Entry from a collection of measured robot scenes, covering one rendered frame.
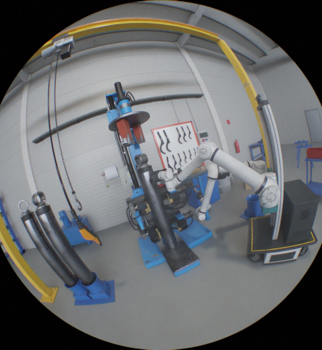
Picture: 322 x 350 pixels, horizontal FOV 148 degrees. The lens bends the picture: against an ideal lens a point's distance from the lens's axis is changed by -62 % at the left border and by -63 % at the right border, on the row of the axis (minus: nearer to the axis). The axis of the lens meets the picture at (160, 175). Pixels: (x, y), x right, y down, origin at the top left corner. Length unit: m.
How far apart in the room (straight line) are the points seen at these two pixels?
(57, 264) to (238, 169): 2.16
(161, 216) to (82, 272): 1.31
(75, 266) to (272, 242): 2.27
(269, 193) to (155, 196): 1.26
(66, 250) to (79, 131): 3.23
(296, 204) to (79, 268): 2.37
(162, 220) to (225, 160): 1.18
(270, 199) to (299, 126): 10.21
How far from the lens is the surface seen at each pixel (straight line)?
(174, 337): 1.60
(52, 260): 1.88
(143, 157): 1.58
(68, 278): 2.03
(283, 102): 11.27
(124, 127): 1.47
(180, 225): 1.85
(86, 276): 1.84
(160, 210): 1.68
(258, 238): 1.74
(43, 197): 1.63
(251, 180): 0.96
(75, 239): 3.67
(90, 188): 3.77
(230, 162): 0.94
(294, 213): 1.44
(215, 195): 3.35
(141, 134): 1.79
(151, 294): 1.85
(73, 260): 1.70
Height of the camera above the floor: 1.55
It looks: 9 degrees down
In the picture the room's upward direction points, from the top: 18 degrees counter-clockwise
